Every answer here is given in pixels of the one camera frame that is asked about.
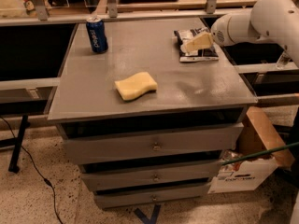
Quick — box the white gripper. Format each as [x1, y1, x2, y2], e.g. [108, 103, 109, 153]
[180, 15, 233, 53]

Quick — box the blue chip bag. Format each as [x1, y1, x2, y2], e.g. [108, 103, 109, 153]
[174, 27, 219, 63]

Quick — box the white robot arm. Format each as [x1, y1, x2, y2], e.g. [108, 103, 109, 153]
[180, 0, 299, 66]

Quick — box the yellow green sponge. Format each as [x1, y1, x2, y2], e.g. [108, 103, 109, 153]
[115, 72, 158, 101]

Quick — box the grey drawer cabinet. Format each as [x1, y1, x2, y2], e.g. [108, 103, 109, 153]
[48, 17, 256, 196]

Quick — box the blue Pepsi can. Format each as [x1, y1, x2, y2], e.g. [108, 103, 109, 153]
[86, 16, 108, 53]

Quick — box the open cardboard box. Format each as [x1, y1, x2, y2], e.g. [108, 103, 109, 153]
[208, 107, 294, 193]

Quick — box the green pole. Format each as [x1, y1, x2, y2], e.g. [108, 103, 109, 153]
[221, 142, 299, 166]

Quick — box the top grey drawer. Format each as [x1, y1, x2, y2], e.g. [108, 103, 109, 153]
[64, 123, 243, 164]

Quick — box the grey drawer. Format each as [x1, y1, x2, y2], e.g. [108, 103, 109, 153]
[64, 123, 243, 164]
[81, 160, 221, 191]
[94, 182, 210, 209]

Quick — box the middle grey drawer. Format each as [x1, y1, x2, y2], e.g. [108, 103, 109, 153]
[81, 160, 221, 191]

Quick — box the bottom grey drawer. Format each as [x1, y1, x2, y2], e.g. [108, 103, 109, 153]
[94, 182, 210, 209]

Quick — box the black stand leg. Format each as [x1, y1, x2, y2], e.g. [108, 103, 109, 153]
[8, 115, 30, 174]

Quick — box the grey metal railing frame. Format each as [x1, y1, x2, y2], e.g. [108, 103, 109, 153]
[0, 0, 255, 91]

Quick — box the black floor cable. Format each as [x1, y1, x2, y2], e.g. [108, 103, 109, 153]
[0, 115, 64, 224]

